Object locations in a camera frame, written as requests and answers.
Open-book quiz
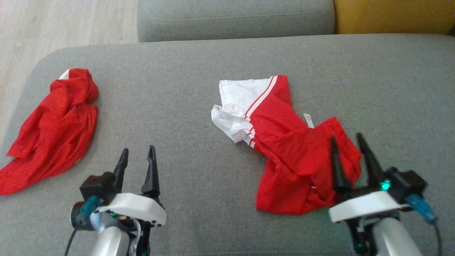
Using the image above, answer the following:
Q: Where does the right black cable teal plug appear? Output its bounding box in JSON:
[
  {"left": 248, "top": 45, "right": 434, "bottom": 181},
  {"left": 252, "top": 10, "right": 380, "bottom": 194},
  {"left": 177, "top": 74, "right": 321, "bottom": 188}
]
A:
[{"left": 406, "top": 194, "right": 444, "bottom": 256}]

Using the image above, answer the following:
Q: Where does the red shorts white stripe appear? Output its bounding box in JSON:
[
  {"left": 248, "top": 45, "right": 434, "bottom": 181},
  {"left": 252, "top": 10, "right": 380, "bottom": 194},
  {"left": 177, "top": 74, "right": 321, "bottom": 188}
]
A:
[{"left": 0, "top": 68, "right": 99, "bottom": 196}]

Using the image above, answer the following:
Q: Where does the left black cable teal plug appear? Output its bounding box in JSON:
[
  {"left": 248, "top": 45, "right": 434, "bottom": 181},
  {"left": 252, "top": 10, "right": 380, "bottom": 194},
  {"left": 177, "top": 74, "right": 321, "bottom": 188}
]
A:
[{"left": 64, "top": 195, "right": 103, "bottom": 256}]

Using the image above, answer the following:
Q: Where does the yellow sofa back cushion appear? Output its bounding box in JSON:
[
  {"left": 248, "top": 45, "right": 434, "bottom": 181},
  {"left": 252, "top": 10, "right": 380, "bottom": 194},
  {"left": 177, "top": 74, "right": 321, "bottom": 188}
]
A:
[{"left": 334, "top": 0, "right": 455, "bottom": 35}]

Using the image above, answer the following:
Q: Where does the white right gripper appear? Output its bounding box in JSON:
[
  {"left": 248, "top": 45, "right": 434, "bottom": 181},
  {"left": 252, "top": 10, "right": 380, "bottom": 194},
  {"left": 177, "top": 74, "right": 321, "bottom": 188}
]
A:
[{"left": 328, "top": 133, "right": 412, "bottom": 224}]

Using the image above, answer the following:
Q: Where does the black cable teal plug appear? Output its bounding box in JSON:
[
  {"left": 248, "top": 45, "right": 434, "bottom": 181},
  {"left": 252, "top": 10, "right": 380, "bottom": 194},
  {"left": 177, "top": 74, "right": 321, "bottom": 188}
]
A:
[
  {"left": 406, "top": 194, "right": 444, "bottom": 256},
  {"left": 64, "top": 195, "right": 103, "bottom": 256}
]

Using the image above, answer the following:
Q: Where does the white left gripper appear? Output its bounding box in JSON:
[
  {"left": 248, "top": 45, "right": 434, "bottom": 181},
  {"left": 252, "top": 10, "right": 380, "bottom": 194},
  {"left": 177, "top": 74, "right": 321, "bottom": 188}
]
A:
[{"left": 94, "top": 145, "right": 167, "bottom": 227}]

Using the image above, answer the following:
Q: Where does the grey and yellow sofa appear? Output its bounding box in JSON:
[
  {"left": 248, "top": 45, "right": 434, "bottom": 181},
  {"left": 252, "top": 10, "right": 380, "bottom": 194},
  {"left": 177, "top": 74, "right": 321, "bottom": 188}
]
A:
[{"left": 0, "top": 34, "right": 455, "bottom": 256}]

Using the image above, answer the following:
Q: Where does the red Bulls 23 jersey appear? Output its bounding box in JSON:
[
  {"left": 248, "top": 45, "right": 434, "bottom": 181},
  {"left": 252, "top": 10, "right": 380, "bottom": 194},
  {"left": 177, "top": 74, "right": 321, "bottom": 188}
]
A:
[{"left": 211, "top": 75, "right": 363, "bottom": 216}]

